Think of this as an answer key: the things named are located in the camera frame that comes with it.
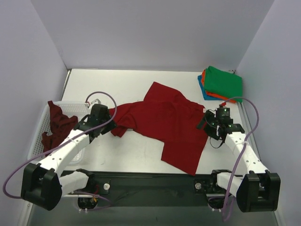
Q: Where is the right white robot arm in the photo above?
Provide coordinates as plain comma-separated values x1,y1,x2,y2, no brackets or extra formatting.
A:
197,105,281,212

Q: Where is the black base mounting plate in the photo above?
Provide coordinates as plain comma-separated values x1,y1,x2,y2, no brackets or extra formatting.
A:
58,171,232,208

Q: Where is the orange folded t-shirt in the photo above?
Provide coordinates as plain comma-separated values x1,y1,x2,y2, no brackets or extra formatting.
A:
201,69,228,100

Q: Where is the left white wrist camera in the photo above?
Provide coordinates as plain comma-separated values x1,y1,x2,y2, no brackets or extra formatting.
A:
88,98,101,109

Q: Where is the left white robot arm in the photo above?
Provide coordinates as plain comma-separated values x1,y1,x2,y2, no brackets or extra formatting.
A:
21,104,116,210

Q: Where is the dark red t-shirt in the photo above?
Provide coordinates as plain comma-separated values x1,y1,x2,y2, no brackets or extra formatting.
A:
41,101,78,152

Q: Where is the blue folded t-shirt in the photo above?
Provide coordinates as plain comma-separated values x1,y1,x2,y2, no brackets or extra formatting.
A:
198,75,222,101

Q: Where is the green folded t-shirt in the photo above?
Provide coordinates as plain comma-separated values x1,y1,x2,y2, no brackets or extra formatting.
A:
205,66,243,99

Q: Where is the white plastic basket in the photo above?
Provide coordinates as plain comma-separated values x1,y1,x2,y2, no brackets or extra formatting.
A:
27,101,90,160

